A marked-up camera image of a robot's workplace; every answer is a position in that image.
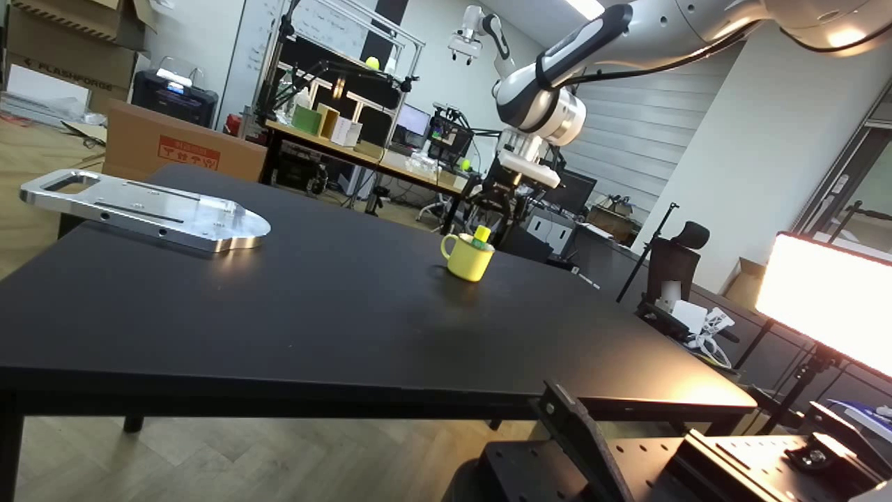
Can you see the bright monitor screen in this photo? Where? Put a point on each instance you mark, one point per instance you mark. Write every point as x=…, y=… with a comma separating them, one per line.
x=831, y=303

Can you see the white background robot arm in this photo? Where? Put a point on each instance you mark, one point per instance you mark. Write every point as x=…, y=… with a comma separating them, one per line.
x=478, y=32

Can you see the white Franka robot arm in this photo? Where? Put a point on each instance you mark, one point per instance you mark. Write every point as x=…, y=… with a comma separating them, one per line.
x=705, y=28

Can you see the yellow mug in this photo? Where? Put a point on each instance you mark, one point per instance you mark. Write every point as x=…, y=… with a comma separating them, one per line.
x=470, y=259

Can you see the black computer monitor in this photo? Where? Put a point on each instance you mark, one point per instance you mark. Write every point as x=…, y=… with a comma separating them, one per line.
x=574, y=192

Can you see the stacked plain cardboard boxes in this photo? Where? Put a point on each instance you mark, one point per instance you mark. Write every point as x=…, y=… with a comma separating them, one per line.
x=73, y=43

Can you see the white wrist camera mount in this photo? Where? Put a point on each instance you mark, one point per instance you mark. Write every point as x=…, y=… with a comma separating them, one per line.
x=530, y=167

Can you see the cardboard box with orange label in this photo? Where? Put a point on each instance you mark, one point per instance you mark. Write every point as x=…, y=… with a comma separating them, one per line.
x=181, y=144

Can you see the long ceiling light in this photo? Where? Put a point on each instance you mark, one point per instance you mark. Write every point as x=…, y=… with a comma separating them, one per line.
x=587, y=6

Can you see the black 3D printer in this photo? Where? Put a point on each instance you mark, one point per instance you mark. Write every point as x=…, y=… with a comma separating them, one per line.
x=449, y=137

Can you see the green yellow glue stick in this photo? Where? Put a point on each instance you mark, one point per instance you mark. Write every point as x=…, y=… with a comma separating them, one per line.
x=480, y=237

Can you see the white metal frame rack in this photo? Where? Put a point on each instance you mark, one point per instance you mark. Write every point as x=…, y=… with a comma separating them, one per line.
x=364, y=28

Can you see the long wooden workbench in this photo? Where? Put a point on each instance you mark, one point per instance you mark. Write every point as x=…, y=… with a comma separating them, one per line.
x=392, y=163

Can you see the white box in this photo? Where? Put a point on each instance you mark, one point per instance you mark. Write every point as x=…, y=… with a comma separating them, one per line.
x=343, y=131

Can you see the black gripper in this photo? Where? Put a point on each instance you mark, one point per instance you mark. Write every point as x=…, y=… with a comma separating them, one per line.
x=509, y=185

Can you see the black office chair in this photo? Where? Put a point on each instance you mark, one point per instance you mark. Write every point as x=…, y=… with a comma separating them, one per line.
x=669, y=266

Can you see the green box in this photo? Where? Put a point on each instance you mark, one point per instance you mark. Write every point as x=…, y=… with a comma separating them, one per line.
x=308, y=121

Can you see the yellow-green tennis ball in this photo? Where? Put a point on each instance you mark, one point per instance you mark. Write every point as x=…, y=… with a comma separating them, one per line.
x=371, y=63

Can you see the small red object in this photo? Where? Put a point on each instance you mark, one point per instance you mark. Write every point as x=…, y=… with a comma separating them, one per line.
x=232, y=124

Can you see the silver metal plate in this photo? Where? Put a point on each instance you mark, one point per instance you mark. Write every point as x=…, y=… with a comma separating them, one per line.
x=156, y=213

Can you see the dark shelf unit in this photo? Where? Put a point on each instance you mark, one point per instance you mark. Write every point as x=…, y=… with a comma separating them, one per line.
x=852, y=177

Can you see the black metal camera bracket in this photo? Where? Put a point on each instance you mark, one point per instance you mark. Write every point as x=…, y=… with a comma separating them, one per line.
x=650, y=463

